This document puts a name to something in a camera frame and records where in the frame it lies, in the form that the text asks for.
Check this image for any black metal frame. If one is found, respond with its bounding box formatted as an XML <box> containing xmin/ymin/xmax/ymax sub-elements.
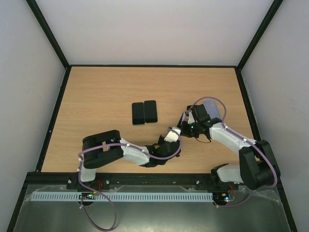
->
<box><xmin>7</xmin><ymin>0</ymin><xmax>297</xmax><ymax>232</ymax></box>

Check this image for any lilac phone case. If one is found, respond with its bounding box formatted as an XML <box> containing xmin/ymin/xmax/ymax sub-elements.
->
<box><xmin>203</xmin><ymin>99</ymin><xmax>222</xmax><ymax>119</ymax></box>

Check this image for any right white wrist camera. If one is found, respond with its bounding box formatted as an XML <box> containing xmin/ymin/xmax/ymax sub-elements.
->
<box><xmin>187</xmin><ymin>112</ymin><xmax>195</xmax><ymax>124</ymax></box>

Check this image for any black bare phone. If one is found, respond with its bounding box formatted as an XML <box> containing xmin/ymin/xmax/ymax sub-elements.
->
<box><xmin>132</xmin><ymin>102</ymin><xmax>145</xmax><ymax>126</ymax></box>

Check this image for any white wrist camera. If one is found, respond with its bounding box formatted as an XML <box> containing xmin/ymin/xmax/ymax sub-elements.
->
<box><xmin>164</xmin><ymin>127</ymin><xmax>181</xmax><ymax>143</ymax></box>
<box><xmin>187</xmin><ymin>112</ymin><xmax>195</xmax><ymax>124</ymax></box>

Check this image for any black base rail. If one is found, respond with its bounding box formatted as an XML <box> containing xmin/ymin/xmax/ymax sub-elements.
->
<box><xmin>67</xmin><ymin>173</ymin><xmax>239</xmax><ymax>194</ymax></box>

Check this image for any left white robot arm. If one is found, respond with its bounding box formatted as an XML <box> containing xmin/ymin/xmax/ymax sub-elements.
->
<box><xmin>79</xmin><ymin>127</ymin><xmax>181</xmax><ymax>182</ymax></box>

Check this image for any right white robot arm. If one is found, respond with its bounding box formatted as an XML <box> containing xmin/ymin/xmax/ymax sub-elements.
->
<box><xmin>178</xmin><ymin>104</ymin><xmax>280</xmax><ymax>190</ymax></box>

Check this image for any grey slotted cable duct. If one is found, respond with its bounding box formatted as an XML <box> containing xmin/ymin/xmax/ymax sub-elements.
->
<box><xmin>29</xmin><ymin>192</ymin><xmax>213</xmax><ymax>203</ymax></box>

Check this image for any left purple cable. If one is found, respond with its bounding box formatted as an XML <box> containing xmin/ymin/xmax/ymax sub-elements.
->
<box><xmin>77</xmin><ymin>125</ymin><xmax>183</xmax><ymax>230</ymax></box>

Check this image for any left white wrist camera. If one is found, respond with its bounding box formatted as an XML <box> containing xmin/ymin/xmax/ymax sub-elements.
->
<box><xmin>164</xmin><ymin>127</ymin><xmax>181</xmax><ymax>143</ymax></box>

